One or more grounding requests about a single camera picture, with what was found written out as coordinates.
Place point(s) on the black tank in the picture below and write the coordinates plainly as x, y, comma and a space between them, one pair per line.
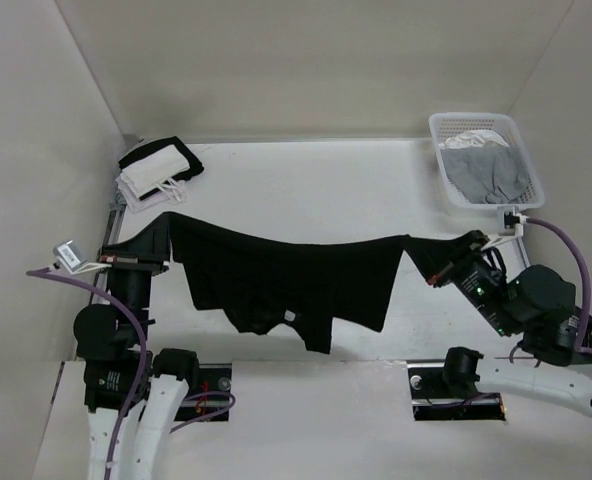
144, 149
260, 283

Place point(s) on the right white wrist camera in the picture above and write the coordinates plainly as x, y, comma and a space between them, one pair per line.
500, 237

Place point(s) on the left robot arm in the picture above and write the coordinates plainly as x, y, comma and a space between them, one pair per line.
132, 395

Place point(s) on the bottom folded white tank top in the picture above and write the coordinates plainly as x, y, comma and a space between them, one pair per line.
170, 192

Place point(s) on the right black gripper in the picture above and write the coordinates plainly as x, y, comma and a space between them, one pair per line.
475, 241

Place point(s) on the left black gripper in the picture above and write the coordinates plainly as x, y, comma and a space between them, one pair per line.
136, 258

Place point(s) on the right metal table rail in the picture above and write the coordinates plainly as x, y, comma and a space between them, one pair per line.
518, 240

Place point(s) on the white plastic basket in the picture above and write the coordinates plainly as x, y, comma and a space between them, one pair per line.
448, 124

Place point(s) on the grey tank top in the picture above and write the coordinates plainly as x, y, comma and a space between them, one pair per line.
491, 174

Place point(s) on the folded black tank top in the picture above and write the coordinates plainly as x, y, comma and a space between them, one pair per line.
144, 149

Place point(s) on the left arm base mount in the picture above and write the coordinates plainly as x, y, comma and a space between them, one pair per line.
210, 395

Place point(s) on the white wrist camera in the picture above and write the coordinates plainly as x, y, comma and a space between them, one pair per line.
68, 256
500, 237

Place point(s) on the folded white tank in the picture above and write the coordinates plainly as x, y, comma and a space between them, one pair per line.
146, 174
170, 192

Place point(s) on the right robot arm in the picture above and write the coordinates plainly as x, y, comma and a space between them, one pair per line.
537, 306

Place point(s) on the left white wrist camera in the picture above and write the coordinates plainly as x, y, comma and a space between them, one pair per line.
68, 256

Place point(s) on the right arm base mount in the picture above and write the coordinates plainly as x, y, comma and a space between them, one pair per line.
432, 399

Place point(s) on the white tank top in basket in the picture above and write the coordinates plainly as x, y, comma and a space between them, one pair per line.
474, 139

